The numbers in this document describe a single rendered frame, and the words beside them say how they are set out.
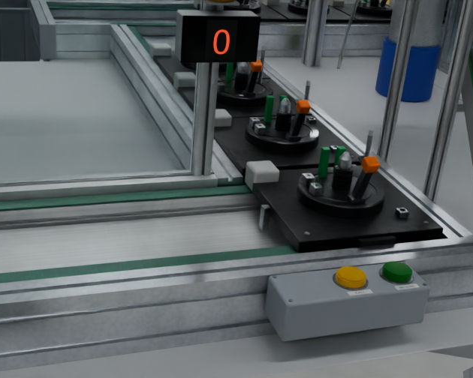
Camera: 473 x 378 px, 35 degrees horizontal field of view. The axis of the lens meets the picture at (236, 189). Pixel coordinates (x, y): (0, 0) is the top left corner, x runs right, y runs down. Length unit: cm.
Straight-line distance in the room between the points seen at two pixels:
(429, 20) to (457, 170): 52
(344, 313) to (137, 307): 27
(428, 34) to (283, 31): 51
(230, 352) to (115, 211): 32
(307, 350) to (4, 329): 40
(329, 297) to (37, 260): 41
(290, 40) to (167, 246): 136
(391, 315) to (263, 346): 18
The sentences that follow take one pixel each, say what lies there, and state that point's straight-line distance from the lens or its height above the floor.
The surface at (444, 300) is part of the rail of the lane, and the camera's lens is 118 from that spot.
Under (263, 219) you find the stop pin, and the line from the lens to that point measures 117.
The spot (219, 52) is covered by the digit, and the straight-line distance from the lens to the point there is 114.
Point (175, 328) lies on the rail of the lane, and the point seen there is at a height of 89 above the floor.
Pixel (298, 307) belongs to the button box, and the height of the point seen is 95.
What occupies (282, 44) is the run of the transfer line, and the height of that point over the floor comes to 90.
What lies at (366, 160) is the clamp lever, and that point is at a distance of 111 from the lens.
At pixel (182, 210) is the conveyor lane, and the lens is 123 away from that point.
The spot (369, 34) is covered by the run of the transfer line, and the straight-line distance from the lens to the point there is 252.
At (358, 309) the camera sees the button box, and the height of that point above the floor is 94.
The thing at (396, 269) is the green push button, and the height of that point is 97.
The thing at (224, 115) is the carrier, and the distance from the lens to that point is 145.
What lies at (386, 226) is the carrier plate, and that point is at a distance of 115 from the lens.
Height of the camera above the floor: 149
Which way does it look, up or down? 25 degrees down
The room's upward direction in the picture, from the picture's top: 5 degrees clockwise
